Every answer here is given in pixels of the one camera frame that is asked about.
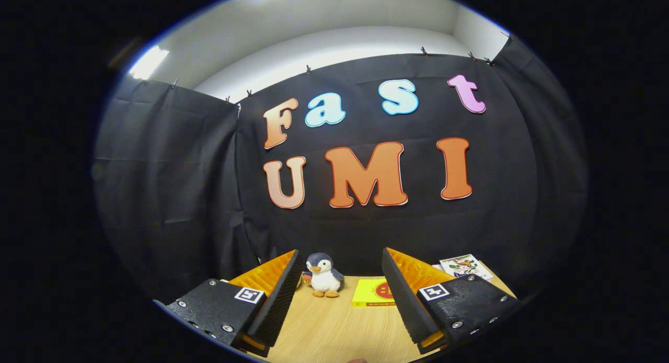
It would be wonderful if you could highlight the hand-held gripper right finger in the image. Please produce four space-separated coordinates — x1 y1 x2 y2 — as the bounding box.
382 247 521 355

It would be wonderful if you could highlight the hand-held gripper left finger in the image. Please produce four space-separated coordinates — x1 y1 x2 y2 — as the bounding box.
154 249 305 358

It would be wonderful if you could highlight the yellow book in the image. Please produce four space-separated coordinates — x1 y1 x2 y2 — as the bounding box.
352 278 396 307

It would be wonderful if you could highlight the plush penguin toy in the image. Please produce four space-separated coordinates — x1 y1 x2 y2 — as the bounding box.
302 252 345 298

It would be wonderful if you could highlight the white illustrated cover book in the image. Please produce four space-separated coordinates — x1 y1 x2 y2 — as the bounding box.
438 254 494 282

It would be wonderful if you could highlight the ceiling light panel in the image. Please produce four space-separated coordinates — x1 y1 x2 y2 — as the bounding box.
129 45 170 80

